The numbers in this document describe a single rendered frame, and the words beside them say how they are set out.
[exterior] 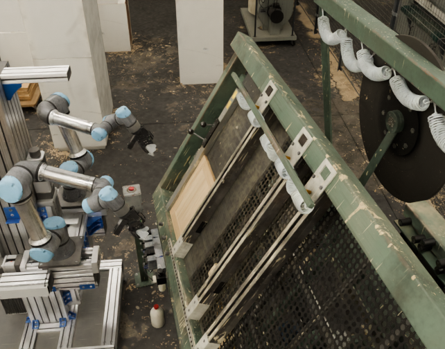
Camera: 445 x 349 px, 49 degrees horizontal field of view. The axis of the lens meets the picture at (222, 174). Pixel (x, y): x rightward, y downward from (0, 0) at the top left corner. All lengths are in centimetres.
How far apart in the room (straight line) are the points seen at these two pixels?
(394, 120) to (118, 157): 355
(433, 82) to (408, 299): 95
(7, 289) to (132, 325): 116
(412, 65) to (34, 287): 221
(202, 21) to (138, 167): 217
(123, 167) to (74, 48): 128
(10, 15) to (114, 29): 157
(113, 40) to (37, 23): 295
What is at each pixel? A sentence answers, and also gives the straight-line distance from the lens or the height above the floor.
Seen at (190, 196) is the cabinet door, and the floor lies 110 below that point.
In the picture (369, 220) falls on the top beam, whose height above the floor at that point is 195.
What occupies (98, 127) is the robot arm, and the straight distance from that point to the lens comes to 284.
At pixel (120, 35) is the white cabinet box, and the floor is 25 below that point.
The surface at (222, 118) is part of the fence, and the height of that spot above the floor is 155.
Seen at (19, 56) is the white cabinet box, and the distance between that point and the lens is 709.
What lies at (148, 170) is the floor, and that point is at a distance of 517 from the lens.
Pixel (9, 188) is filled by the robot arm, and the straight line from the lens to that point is 248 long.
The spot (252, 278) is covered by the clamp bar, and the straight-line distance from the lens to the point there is 225.
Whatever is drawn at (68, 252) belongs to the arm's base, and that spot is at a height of 106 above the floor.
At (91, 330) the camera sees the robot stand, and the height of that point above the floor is 21.
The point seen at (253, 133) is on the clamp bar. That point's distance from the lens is 254.
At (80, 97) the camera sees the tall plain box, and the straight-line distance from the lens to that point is 526.
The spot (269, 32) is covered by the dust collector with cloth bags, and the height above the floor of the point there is 20.
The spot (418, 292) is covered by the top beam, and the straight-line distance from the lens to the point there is 156.
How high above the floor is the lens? 308
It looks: 38 degrees down
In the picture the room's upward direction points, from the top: straight up
